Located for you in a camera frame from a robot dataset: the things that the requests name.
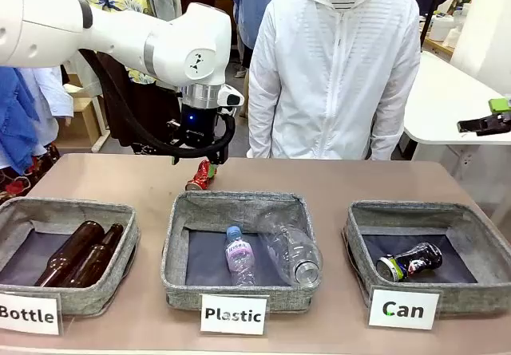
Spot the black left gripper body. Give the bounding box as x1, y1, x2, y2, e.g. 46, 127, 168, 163
166, 105, 224, 151

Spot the crushed red soda can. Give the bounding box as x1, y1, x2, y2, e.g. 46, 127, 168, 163
184, 159, 219, 191

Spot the small pink-label plastic bottle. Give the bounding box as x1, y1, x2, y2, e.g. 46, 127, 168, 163
223, 225, 258, 287

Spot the large clear plastic bottle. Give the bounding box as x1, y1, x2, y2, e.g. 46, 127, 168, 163
257, 210, 323, 286

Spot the brown glass bottle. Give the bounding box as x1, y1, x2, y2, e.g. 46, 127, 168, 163
63, 223, 125, 289
34, 220, 105, 288

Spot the person's left forearm white sleeve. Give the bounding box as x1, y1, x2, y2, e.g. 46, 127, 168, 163
367, 71, 421, 161

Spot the person's right forearm white sleeve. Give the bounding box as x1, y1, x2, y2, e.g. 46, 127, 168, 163
247, 71, 283, 160

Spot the grey fabric Plastic basket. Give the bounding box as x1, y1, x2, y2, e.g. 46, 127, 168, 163
160, 190, 323, 314

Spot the grey fabric Can basket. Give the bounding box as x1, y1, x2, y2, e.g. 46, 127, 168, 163
342, 199, 511, 319

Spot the grey fabric Bottle basket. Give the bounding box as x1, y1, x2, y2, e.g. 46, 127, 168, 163
0, 196, 141, 317

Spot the crushed black can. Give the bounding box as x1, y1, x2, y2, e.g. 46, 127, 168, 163
375, 242, 444, 282

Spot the white Can label card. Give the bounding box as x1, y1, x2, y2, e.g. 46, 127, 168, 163
366, 286, 443, 331

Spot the black printed garment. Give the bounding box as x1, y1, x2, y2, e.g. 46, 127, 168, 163
97, 51, 184, 155

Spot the white side table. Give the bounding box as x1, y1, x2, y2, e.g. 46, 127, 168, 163
402, 50, 511, 160

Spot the white container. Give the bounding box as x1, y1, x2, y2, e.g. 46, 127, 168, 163
430, 14, 456, 41

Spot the wooden stool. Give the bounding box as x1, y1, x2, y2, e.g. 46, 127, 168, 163
53, 83, 111, 152

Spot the person in white jacket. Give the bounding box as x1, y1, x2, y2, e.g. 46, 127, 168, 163
247, 0, 422, 161

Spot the pale white garment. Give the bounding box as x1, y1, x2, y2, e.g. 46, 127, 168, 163
19, 65, 75, 156

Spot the white Plastic label card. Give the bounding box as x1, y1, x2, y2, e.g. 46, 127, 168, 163
199, 293, 269, 337

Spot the bright blue cloth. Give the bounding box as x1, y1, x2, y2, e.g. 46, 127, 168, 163
0, 65, 41, 176

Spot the red floral cloth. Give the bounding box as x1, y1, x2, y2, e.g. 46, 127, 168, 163
0, 143, 61, 204

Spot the white Bottle label card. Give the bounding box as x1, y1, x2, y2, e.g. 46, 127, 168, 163
0, 290, 64, 337

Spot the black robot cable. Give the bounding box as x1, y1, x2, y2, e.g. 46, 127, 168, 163
77, 49, 236, 166

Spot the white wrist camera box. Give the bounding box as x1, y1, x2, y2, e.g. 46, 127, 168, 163
217, 85, 245, 111

